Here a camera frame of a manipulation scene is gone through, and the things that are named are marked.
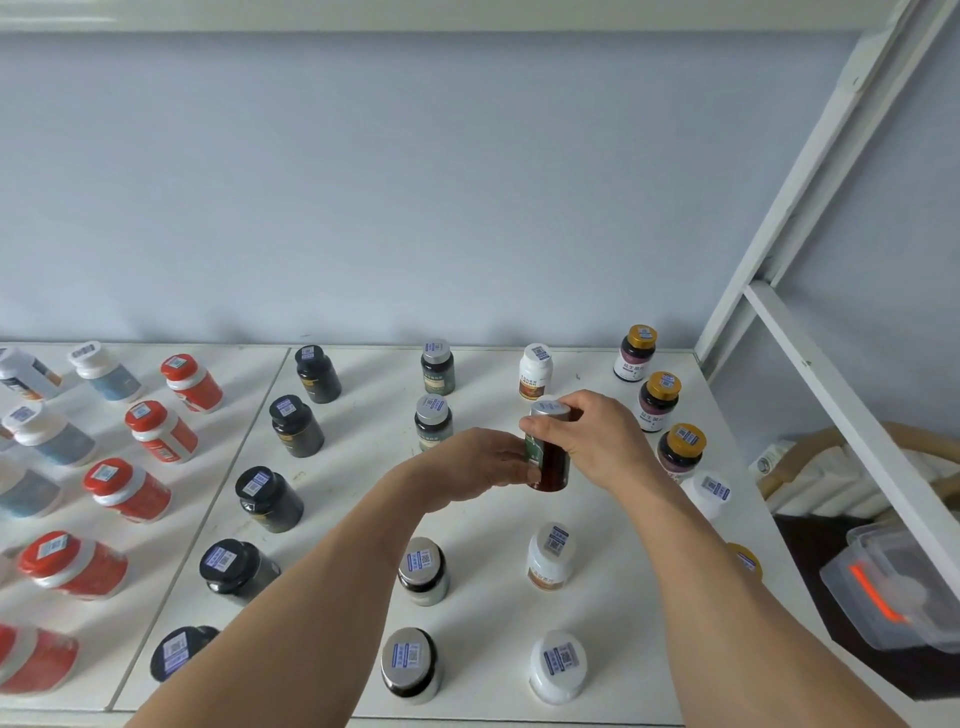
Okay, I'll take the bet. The person's right hand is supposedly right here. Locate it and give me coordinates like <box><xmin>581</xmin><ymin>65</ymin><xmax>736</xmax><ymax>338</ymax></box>
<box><xmin>518</xmin><ymin>389</ymin><xmax>673</xmax><ymax>496</ymax></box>

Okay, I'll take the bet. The person's left hand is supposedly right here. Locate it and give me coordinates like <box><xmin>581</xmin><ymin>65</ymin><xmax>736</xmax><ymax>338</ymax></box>
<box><xmin>408</xmin><ymin>427</ymin><xmax>541</xmax><ymax>515</ymax></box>

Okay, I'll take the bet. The white bottle gold cap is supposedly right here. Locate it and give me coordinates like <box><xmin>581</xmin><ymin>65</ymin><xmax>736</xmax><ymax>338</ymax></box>
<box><xmin>656</xmin><ymin>422</ymin><xmax>709</xmax><ymax>485</ymax></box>
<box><xmin>637</xmin><ymin>371</ymin><xmax>684</xmax><ymax>435</ymax></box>

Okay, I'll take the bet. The gold cap bottles group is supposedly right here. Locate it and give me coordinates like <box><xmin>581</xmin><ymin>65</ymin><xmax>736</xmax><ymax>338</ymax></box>
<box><xmin>612</xmin><ymin>323</ymin><xmax>660</xmax><ymax>385</ymax></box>
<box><xmin>723</xmin><ymin>542</ymin><xmax>765</xmax><ymax>583</ymax></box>

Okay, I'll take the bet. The black bottle black cap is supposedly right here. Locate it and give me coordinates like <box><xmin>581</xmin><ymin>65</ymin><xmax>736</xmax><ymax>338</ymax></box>
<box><xmin>293</xmin><ymin>344</ymin><xmax>343</xmax><ymax>406</ymax></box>
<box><xmin>234</xmin><ymin>465</ymin><xmax>306</xmax><ymax>535</ymax></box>
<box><xmin>269</xmin><ymin>395</ymin><xmax>327</xmax><ymax>460</ymax></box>
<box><xmin>149</xmin><ymin>624</ymin><xmax>223</xmax><ymax>685</ymax></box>
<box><xmin>197</xmin><ymin>538</ymin><xmax>283</xmax><ymax>607</ymax></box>

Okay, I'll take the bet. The red bottle red cap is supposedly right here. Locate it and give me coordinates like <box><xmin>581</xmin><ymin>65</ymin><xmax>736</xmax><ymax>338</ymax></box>
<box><xmin>159</xmin><ymin>353</ymin><xmax>226</xmax><ymax>415</ymax></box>
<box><xmin>16</xmin><ymin>530</ymin><xmax>130</xmax><ymax>602</ymax></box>
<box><xmin>81</xmin><ymin>457</ymin><xmax>173</xmax><ymax>524</ymax></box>
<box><xmin>0</xmin><ymin>623</ymin><xmax>81</xmax><ymax>697</ymax></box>
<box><xmin>124</xmin><ymin>399</ymin><xmax>201</xmax><ymax>465</ymax></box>

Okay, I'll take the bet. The white bottle orange label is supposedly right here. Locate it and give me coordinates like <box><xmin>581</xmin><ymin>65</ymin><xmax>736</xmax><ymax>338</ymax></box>
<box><xmin>0</xmin><ymin>347</ymin><xmax>63</xmax><ymax>403</ymax></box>

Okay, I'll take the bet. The person's right forearm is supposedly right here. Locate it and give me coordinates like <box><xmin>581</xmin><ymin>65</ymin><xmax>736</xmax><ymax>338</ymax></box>
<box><xmin>637</xmin><ymin>472</ymin><xmax>909</xmax><ymax>728</ymax></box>

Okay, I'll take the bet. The person's left forearm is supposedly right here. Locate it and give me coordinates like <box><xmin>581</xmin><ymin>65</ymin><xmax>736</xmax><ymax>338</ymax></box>
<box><xmin>127</xmin><ymin>487</ymin><xmax>451</xmax><ymax>728</ymax></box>

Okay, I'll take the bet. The white metal shelf rack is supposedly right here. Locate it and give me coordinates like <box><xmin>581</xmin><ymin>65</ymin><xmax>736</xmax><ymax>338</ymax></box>
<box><xmin>0</xmin><ymin>0</ymin><xmax>960</xmax><ymax>728</ymax></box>

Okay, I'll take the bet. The rattan chair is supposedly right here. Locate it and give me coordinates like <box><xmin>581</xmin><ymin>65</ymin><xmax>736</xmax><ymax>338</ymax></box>
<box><xmin>753</xmin><ymin>419</ymin><xmax>960</xmax><ymax>703</ymax></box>

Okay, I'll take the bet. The stack of white rolls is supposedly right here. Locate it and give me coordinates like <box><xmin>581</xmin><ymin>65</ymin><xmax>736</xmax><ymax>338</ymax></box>
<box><xmin>749</xmin><ymin>438</ymin><xmax>960</xmax><ymax>523</ymax></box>

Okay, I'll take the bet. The clear plastic container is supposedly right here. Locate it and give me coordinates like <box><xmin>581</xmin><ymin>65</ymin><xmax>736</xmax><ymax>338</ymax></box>
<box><xmin>818</xmin><ymin>521</ymin><xmax>960</xmax><ymax>654</ymax></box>

